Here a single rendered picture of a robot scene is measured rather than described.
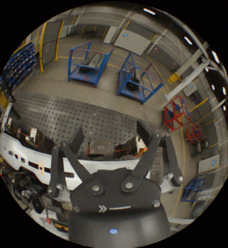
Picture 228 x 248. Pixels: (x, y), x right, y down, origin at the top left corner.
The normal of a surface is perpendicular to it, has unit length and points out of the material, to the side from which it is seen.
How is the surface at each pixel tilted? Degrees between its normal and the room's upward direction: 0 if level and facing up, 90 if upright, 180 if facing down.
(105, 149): 0
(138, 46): 90
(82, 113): 0
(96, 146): 0
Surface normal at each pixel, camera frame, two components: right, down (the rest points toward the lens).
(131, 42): -0.08, 0.90
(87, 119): 0.36, -0.37
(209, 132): -0.92, -0.23
